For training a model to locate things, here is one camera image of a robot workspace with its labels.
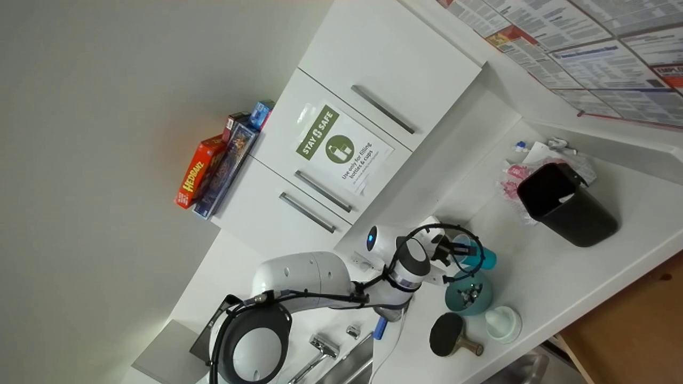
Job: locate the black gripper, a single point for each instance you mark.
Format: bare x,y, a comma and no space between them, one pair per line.
440,252

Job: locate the silver candy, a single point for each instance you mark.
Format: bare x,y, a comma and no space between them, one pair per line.
479,288

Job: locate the dark candy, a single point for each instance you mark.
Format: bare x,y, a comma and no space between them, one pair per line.
468,293

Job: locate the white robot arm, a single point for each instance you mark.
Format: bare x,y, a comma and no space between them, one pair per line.
306,280

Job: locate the teal green bowl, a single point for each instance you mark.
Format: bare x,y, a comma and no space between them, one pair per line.
455,301

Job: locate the clear plastic cup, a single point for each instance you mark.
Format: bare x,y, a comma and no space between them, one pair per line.
504,322

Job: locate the black ping-pong paddle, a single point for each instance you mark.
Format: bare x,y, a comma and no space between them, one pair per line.
447,333

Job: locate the pink packets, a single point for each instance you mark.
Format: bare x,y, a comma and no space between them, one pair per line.
512,181

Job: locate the black plastic bin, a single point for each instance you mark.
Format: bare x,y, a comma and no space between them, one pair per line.
568,209

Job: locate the white packets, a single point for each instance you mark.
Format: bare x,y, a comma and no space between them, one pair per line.
547,152

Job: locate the green and white sign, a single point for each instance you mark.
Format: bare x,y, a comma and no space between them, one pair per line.
343,149

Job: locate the silver faucet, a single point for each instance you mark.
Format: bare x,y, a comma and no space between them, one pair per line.
324,345

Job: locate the wooden drawer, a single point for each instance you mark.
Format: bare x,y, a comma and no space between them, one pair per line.
632,328

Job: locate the small blue box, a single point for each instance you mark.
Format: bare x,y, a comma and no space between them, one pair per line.
261,115

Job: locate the long blue box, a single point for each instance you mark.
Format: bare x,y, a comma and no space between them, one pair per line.
224,168

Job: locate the orange box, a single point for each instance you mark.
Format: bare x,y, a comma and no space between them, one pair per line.
193,173

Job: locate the white wall cabinet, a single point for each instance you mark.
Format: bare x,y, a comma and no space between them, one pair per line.
385,49

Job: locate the large colourful wall poster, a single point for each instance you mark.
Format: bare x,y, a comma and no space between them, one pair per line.
605,56

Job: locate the black wall appliance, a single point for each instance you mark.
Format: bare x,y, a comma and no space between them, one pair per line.
203,341

